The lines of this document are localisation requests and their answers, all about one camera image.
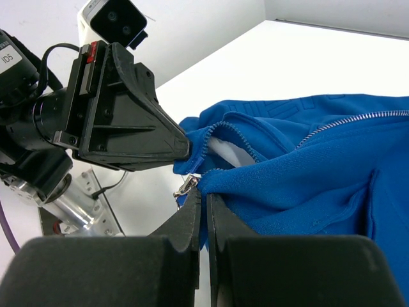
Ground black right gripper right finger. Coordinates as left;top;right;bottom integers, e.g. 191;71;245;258
206;194;405;306

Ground blue zip-up jacket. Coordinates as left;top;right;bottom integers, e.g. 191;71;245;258
172;93;409;250

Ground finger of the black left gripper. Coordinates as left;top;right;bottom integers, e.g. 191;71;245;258
102;43;141;96
81;63;190;171

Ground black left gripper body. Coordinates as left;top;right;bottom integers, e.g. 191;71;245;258
54;41;112;160

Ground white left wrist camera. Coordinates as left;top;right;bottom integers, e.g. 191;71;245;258
77;0;148;50

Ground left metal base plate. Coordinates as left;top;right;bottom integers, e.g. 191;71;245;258
40;169;123;237

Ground silver zipper pull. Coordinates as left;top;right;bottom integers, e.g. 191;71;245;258
173;174;200;199

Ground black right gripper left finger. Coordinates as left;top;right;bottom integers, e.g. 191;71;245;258
1;188;201;306

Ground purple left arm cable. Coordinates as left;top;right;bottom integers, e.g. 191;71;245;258
0;201;21;255

